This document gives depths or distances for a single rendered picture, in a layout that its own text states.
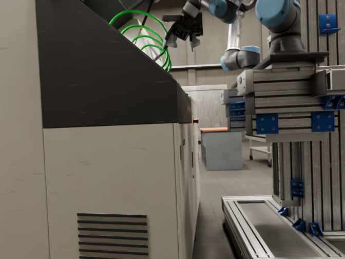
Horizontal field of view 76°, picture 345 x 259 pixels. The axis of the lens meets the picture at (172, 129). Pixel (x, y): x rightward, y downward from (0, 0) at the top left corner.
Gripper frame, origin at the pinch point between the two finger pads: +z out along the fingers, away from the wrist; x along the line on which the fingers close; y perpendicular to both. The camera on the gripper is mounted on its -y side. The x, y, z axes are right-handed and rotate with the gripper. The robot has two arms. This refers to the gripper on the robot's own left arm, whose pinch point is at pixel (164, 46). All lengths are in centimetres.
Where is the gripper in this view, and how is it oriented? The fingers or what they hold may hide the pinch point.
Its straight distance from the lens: 128.0
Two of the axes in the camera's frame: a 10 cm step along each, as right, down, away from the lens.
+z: -5.5, 7.2, 4.3
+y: 7.5, 6.5, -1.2
